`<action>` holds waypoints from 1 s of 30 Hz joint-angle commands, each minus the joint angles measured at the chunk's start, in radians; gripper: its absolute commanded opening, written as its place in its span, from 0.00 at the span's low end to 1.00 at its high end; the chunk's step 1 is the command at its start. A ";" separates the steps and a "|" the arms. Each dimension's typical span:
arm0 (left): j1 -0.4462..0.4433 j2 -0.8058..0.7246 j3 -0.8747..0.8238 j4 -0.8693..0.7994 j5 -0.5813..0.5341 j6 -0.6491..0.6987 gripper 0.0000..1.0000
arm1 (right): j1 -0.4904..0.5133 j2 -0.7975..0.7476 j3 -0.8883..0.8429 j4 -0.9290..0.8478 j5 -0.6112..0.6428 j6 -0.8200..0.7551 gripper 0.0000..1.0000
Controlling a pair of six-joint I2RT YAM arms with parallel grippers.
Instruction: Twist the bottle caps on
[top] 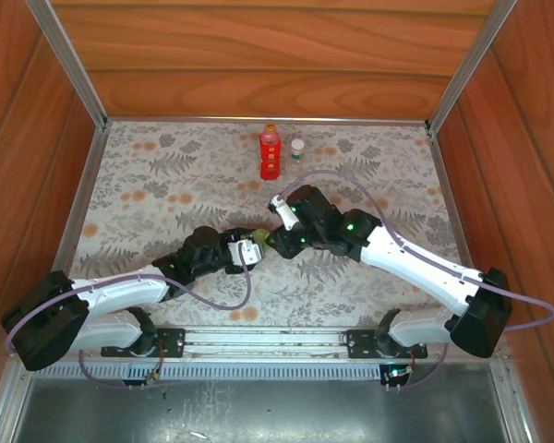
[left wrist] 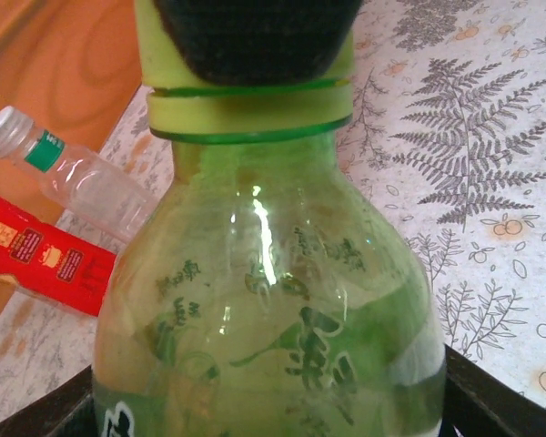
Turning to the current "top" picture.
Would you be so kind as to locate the aluminium frame rail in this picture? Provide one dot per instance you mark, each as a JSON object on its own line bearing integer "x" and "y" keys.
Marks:
{"x": 4, "y": 410}
{"x": 519, "y": 406}

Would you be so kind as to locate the red drink bottle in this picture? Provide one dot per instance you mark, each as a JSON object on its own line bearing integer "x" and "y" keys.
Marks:
{"x": 270, "y": 154}

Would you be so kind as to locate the floral patterned tablecloth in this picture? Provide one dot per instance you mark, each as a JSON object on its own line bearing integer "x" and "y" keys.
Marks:
{"x": 351, "y": 286}

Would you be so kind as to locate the white bottle cap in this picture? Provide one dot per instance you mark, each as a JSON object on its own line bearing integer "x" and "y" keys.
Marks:
{"x": 297, "y": 145}

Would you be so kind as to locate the aluminium table side rail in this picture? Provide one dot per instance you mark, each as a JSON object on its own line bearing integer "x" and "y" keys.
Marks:
{"x": 80, "y": 207}
{"x": 443, "y": 184}

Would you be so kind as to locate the grey metal sheet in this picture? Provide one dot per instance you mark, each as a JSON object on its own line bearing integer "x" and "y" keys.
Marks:
{"x": 268, "y": 410}

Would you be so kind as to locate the aluminium corner post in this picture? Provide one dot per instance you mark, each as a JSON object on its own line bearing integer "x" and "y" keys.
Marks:
{"x": 69, "y": 69}
{"x": 471, "y": 69}

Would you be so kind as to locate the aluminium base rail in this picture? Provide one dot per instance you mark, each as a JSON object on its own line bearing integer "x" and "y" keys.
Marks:
{"x": 268, "y": 339}

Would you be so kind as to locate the green plastic bottle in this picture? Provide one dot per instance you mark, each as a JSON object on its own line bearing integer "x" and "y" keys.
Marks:
{"x": 261, "y": 237}

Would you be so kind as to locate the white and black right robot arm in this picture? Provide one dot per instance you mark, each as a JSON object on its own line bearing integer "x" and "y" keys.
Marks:
{"x": 415, "y": 263}

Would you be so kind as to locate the orange bottle cap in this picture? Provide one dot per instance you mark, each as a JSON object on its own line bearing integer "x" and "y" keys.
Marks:
{"x": 270, "y": 127}

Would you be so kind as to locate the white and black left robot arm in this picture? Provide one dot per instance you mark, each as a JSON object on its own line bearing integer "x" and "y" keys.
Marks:
{"x": 120, "y": 288}

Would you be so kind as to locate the small clear plastic bottle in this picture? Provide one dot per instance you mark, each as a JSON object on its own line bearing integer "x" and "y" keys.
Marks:
{"x": 297, "y": 159}

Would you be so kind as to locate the aluminium table edge bar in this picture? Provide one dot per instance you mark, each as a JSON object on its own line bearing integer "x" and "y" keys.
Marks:
{"x": 258, "y": 121}

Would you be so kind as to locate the black base electronics board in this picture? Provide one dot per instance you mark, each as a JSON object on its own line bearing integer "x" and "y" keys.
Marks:
{"x": 154, "y": 377}
{"x": 394, "y": 371}

